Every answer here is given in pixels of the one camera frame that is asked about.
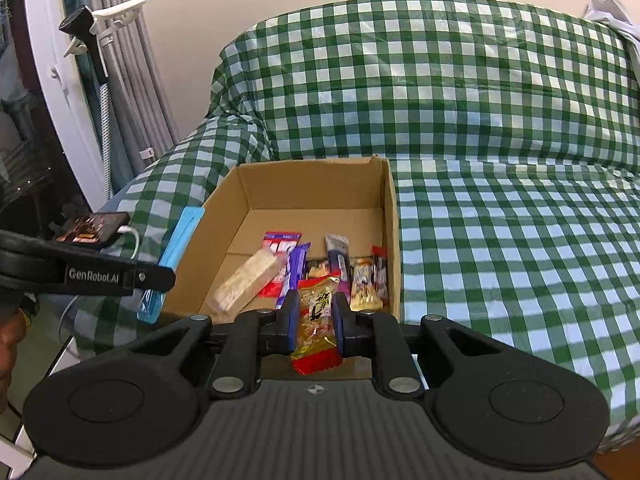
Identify purple pink candy bar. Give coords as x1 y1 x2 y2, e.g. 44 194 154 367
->
324 234 352 300

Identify white crumpled sheet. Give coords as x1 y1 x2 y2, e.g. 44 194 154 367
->
582 0 640 82

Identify black smartphone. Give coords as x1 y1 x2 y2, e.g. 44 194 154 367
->
55 212 130 249

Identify red Nescafe coffee stick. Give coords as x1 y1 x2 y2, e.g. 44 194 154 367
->
372 246 390 307

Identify braided steamer hose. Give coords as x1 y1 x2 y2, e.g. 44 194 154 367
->
98 81 114 201

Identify large red snack packet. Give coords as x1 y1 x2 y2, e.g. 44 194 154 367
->
258 231 302 298

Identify light blue stick packet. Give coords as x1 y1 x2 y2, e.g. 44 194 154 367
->
137 206 205 324

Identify small orange candy packet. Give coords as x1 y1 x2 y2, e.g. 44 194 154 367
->
292 274 340 356

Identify white hanger hook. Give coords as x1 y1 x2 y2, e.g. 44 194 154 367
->
78 0 151 55

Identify black garment steamer head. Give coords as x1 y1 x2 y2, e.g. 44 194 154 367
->
58 6 108 84

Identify white charging cable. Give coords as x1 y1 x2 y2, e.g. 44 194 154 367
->
56 224 142 346

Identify green checkered sofa cover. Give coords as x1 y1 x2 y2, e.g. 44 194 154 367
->
69 0 640 453

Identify yellow wafer bar wrapper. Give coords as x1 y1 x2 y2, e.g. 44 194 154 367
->
349 258 383 311

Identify purple chocolate bar wrapper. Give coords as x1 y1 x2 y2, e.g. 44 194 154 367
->
276 243 310 309

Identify small red snack packet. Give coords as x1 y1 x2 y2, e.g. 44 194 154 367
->
291 348 343 376

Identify person's hand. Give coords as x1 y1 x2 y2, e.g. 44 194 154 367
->
0 292 27 412

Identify brown cardboard box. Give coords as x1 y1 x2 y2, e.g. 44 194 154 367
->
160 157 401 322

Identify dark brown snack packet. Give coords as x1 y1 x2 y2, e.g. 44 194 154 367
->
305 258 331 280

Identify clear pack beige crackers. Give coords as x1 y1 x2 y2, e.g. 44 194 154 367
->
203 248 278 318

